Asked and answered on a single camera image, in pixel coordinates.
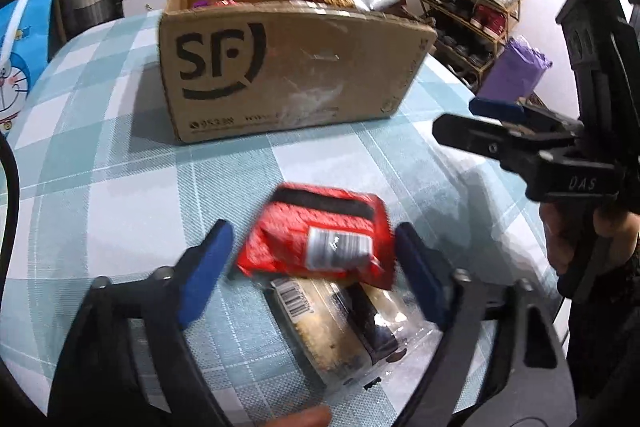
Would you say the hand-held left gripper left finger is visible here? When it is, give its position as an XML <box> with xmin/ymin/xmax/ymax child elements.
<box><xmin>47</xmin><ymin>219</ymin><xmax>236</xmax><ymax>427</ymax></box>

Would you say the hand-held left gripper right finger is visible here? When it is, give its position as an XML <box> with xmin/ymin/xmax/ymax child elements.
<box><xmin>389</xmin><ymin>223</ymin><xmax>578</xmax><ymax>427</ymax></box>

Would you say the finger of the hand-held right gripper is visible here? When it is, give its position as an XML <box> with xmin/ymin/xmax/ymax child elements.
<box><xmin>432</xmin><ymin>113</ymin><xmax>576</xmax><ymax>172</ymax></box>
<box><xmin>469</xmin><ymin>98</ymin><xmax>583</xmax><ymax>136</ymax></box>

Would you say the red black-striped snack packet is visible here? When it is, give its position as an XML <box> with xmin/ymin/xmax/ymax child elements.
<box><xmin>235</xmin><ymin>183</ymin><xmax>398</xmax><ymax>290</ymax></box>

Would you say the clear pastry package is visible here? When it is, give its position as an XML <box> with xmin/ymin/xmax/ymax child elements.
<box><xmin>265</xmin><ymin>277</ymin><xmax>442</xmax><ymax>389</ymax></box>

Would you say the brown cardboard box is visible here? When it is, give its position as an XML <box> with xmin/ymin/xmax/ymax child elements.
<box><xmin>159</xmin><ymin>0</ymin><xmax>438</xmax><ymax>145</ymax></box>

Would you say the person's right forearm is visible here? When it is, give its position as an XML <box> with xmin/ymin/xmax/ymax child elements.
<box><xmin>565</xmin><ymin>232</ymin><xmax>640</xmax><ymax>427</ymax></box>

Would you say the person's right hand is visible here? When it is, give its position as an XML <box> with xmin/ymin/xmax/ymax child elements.
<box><xmin>542</xmin><ymin>201</ymin><xmax>640</xmax><ymax>268</ymax></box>

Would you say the person's left hand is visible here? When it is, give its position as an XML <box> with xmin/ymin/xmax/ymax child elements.
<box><xmin>267</xmin><ymin>407</ymin><xmax>332</xmax><ymax>427</ymax></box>

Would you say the purple bag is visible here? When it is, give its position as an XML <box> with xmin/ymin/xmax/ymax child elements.
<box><xmin>482</xmin><ymin>36</ymin><xmax>553</xmax><ymax>101</ymax></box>

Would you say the wooden shoe rack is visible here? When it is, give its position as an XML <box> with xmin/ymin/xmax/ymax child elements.
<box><xmin>419</xmin><ymin>0</ymin><xmax>531</xmax><ymax>90</ymax></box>

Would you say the checked teal tablecloth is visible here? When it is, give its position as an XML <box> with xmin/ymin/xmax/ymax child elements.
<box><xmin>0</xmin><ymin>9</ymin><xmax>571</xmax><ymax>427</ymax></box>

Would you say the black cable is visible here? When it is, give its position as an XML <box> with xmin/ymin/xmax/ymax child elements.
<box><xmin>0</xmin><ymin>134</ymin><xmax>21</xmax><ymax>279</ymax></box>

